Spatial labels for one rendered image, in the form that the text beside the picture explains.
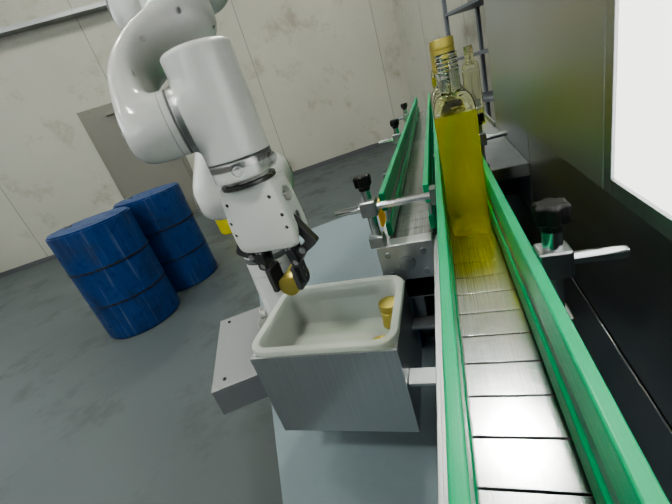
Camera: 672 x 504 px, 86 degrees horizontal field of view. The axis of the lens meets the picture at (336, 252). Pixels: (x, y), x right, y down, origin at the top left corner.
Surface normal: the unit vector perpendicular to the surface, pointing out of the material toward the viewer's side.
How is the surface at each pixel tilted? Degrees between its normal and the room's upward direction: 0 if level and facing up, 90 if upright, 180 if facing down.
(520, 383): 0
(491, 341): 0
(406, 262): 90
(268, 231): 95
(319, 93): 90
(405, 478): 0
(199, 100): 89
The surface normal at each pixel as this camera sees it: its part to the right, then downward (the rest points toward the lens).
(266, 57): 0.25, 0.33
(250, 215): -0.32, 0.51
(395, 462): -0.28, -0.87
